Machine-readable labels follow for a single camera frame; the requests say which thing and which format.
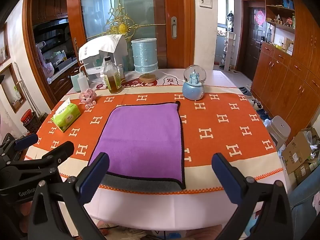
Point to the small glass jar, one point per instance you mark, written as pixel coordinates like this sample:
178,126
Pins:
121,72

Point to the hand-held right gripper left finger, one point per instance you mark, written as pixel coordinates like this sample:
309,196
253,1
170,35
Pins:
96,177

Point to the pale green cup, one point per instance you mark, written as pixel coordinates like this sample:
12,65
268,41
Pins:
74,82

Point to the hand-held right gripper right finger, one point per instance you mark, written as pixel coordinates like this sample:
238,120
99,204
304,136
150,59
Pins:
228,178

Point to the green tissue pack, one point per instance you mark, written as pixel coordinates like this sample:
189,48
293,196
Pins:
66,116

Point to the pink plastic bag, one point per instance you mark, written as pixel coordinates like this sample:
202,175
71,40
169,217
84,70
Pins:
46,65

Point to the wooden wall frame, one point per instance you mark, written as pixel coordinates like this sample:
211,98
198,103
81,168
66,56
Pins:
12,90

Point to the white countertop water dispenser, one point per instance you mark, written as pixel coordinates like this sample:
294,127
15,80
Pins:
93,66

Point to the white squeeze bottle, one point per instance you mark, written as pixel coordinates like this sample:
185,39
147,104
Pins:
82,83

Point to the blue fabric chair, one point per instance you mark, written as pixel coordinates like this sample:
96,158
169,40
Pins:
305,200

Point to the red door ornament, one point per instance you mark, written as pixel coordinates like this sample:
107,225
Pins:
259,18

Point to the wooden sliding glass door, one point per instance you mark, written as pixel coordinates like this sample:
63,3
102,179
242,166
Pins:
140,10

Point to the orange patterned table runner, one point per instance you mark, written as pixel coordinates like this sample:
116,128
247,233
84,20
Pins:
225,120

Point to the white wall switch panel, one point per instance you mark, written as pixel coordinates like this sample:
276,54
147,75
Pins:
205,1

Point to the pink crystal toy figurine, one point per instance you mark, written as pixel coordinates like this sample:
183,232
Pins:
87,98

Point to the grey slippers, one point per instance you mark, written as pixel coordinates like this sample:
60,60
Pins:
245,91

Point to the small white bottle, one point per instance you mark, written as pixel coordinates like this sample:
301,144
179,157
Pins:
102,80

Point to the white cover cloth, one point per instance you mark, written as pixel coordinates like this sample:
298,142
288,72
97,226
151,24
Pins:
100,45

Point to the small cardboard box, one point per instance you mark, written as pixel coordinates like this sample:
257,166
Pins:
303,171

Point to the wooden wall cabinet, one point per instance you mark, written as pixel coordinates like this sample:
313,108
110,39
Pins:
287,80

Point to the dark wooden kitchen cabinets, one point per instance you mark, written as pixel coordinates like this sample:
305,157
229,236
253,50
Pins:
50,7

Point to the blue table lamp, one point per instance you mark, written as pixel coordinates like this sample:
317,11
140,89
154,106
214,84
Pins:
145,55

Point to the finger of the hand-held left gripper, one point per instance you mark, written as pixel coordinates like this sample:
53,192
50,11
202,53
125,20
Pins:
26,141
61,152

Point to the grey plastic stool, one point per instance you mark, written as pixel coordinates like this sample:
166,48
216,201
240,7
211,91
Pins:
281,127

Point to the white shoe rack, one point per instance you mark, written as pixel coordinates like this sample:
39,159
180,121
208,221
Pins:
228,52

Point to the blue castle snow globe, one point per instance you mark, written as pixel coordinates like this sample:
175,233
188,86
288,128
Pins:
192,90

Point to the dark entrance door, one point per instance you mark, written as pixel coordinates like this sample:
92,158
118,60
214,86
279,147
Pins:
252,45

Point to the purple towel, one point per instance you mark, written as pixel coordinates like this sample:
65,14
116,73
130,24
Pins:
142,140

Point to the row of shoes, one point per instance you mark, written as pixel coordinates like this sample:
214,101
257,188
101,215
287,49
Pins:
260,108

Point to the open cardboard box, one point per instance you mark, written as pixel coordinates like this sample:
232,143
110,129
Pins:
296,150

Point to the glass oil bottle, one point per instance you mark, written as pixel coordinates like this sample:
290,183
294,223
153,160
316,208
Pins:
112,80

